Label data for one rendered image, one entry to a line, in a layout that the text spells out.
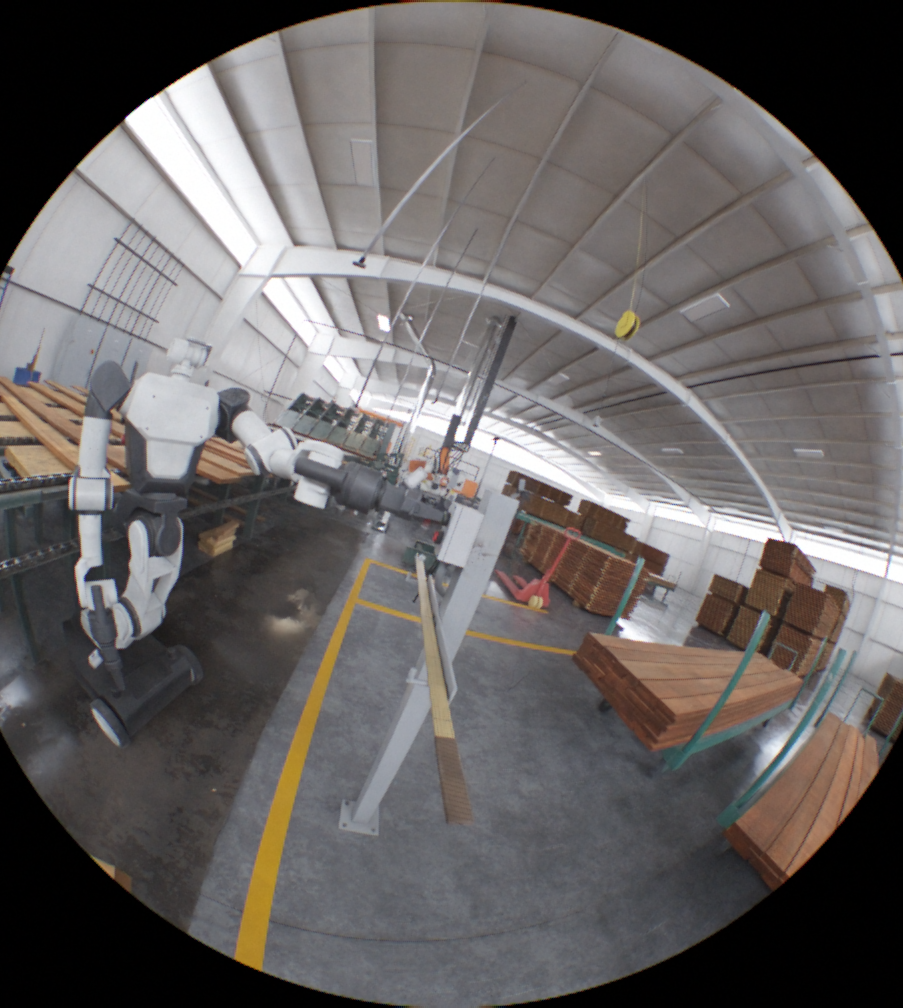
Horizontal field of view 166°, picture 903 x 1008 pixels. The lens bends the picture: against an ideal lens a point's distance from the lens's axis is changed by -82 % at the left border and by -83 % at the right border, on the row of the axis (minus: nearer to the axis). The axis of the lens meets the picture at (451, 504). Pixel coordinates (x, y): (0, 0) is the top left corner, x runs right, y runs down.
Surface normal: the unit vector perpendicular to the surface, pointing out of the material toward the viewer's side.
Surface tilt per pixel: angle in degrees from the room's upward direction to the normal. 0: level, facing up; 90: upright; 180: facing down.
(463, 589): 90
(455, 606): 90
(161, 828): 0
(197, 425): 83
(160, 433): 83
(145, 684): 0
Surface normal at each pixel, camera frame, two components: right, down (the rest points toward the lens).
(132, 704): 0.91, -0.42
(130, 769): 0.35, -0.94
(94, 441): 0.90, 0.22
